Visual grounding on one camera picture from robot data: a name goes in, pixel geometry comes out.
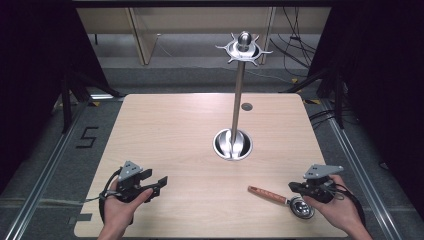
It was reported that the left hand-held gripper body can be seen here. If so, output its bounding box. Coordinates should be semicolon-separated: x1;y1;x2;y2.
114;160;155;204

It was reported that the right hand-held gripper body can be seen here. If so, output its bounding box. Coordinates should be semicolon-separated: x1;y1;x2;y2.
299;163;345;205

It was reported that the wooden-handled metal ladle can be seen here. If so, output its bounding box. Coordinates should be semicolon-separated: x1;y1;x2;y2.
247;185;316;220

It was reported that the metal utensil rack stand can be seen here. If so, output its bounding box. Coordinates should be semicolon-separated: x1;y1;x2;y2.
212;30;274;162

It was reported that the person's left hand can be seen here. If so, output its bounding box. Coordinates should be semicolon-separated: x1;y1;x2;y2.
102;179;155;232

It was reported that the person's right hand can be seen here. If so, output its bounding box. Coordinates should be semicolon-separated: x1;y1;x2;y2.
303;174;363;232

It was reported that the black tape strip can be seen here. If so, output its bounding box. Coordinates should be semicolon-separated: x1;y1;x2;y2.
67;213;93;226

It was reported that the black metal stand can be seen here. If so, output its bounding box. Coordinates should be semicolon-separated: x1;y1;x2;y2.
59;70;125;135
279;67;347;130

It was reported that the black curtain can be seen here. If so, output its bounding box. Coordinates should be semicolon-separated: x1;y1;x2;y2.
307;0;424;216
0;0;112;196

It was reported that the beige wooden desk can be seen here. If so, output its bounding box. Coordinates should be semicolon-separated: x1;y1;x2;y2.
75;6;332;66

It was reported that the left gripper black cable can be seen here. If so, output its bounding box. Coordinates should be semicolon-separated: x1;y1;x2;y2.
83;167;124;225

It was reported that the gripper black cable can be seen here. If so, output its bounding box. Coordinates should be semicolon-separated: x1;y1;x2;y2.
328;182;367;228
83;167;124;225

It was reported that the aluminium floor rail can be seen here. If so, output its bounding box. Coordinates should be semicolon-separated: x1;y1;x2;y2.
319;99;400;240
3;99;89;240

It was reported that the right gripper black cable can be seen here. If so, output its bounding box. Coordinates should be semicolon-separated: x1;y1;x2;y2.
328;182;367;228

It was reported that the bundle of black floor cables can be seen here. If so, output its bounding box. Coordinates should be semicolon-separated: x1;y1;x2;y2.
269;6;318;69

